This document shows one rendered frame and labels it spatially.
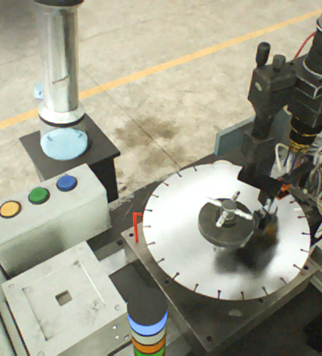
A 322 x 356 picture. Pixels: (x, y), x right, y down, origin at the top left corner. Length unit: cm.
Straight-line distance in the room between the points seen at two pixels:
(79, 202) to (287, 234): 45
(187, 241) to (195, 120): 185
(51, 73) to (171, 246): 47
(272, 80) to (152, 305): 36
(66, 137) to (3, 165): 145
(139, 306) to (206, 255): 30
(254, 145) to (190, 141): 170
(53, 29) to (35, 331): 58
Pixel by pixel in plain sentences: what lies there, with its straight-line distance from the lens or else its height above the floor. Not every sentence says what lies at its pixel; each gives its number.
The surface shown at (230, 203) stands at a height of 100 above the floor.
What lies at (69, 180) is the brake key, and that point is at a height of 91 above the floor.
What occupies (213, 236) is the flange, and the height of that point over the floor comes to 96.
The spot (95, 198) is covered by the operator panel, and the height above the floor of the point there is 89.
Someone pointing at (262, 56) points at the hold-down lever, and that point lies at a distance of 62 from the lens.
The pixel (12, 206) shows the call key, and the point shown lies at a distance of 89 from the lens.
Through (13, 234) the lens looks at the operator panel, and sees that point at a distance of 85.
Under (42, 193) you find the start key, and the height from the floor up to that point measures 91.
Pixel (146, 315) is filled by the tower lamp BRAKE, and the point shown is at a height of 116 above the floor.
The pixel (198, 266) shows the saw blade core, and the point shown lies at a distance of 69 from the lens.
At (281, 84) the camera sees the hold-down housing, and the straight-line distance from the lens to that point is 60.
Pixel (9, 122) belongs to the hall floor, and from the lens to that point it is 269.
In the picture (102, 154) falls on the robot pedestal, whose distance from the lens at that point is 118.
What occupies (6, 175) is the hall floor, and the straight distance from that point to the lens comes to 231.
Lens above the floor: 155
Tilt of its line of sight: 48 degrees down
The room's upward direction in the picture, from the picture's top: straight up
